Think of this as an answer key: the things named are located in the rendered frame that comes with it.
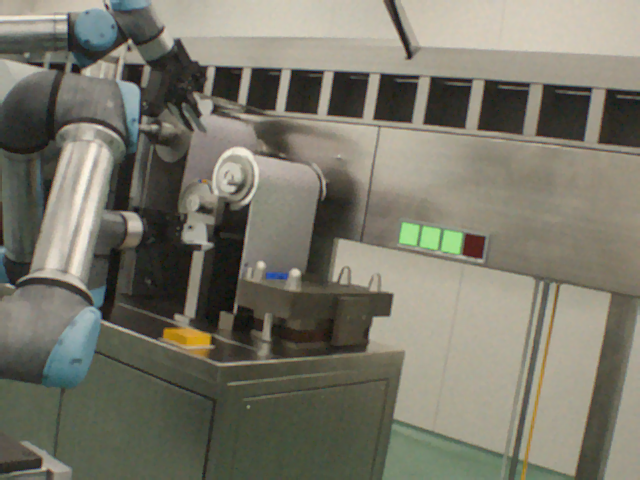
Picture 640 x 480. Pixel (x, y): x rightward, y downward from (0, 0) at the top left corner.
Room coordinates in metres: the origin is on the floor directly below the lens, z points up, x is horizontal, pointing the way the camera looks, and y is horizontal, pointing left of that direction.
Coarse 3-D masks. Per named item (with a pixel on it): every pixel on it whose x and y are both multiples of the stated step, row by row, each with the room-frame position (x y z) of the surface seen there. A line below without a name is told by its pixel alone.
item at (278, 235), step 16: (256, 208) 1.98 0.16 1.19; (272, 208) 2.03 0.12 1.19; (288, 208) 2.07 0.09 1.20; (304, 208) 2.12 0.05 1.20; (256, 224) 1.99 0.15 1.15; (272, 224) 2.03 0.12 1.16; (288, 224) 2.08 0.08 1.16; (304, 224) 2.13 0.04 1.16; (256, 240) 2.00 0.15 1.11; (272, 240) 2.04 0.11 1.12; (288, 240) 2.09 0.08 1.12; (304, 240) 2.14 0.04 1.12; (256, 256) 2.00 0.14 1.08; (272, 256) 2.05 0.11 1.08; (288, 256) 2.10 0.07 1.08; (304, 256) 2.15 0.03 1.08; (240, 272) 1.97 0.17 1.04; (272, 272) 2.06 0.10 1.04; (288, 272) 2.10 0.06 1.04; (304, 272) 2.15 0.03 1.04
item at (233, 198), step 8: (224, 160) 2.02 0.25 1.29; (232, 160) 2.00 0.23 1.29; (240, 160) 1.99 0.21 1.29; (248, 160) 1.98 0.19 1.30; (248, 168) 1.97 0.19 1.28; (216, 176) 2.03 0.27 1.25; (248, 176) 1.97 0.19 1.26; (216, 184) 2.03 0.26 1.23; (248, 184) 1.96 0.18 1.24; (224, 192) 2.01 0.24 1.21; (240, 192) 1.98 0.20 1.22; (248, 192) 1.97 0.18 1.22; (232, 200) 1.99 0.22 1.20; (240, 200) 1.98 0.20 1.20
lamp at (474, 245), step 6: (468, 234) 1.97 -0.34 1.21; (468, 240) 1.97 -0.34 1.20; (474, 240) 1.96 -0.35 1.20; (480, 240) 1.95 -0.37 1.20; (468, 246) 1.97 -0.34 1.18; (474, 246) 1.96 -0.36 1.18; (480, 246) 1.95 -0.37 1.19; (468, 252) 1.97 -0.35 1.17; (474, 252) 1.96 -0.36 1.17; (480, 252) 1.95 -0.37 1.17
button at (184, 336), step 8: (168, 328) 1.72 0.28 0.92; (176, 328) 1.74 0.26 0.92; (184, 328) 1.75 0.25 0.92; (168, 336) 1.71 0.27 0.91; (176, 336) 1.69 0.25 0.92; (184, 336) 1.68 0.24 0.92; (192, 336) 1.69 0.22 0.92; (200, 336) 1.70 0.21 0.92; (208, 336) 1.72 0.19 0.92; (184, 344) 1.67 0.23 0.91; (192, 344) 1.69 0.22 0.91; (200, 344) 1.71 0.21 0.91; (208, 344) 1.72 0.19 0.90
